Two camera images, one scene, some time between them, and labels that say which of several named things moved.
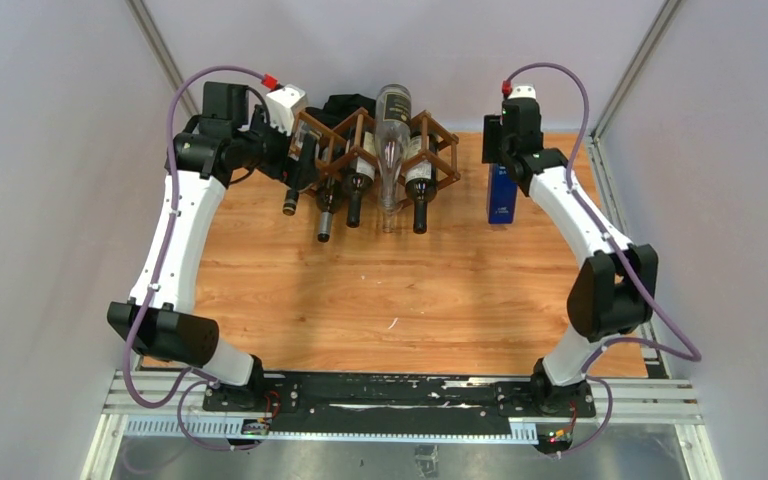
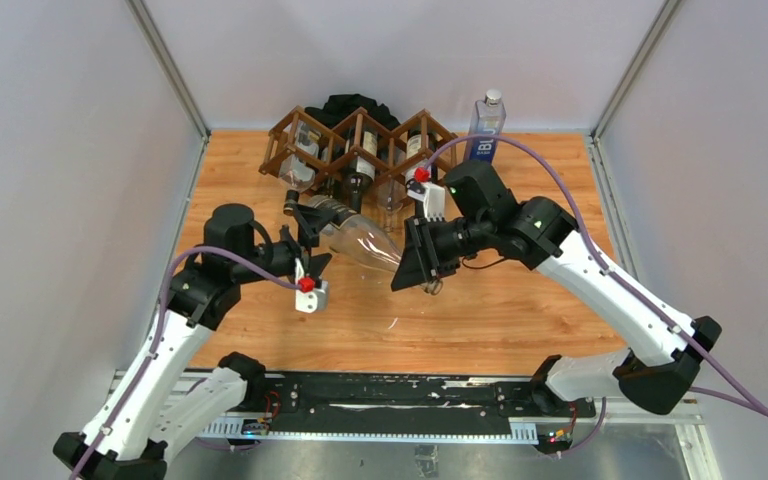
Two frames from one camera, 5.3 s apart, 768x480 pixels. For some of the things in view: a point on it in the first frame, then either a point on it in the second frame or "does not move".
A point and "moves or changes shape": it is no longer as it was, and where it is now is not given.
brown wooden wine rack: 322,148 does not move
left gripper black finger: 307,175 → 310,222
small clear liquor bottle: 301,171 does not move
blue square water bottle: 502,196 moves or changes shape
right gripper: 493,134 → 421,260
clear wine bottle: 392,134 → 361,239
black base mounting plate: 326,402 does not move
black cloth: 340,106 does not move
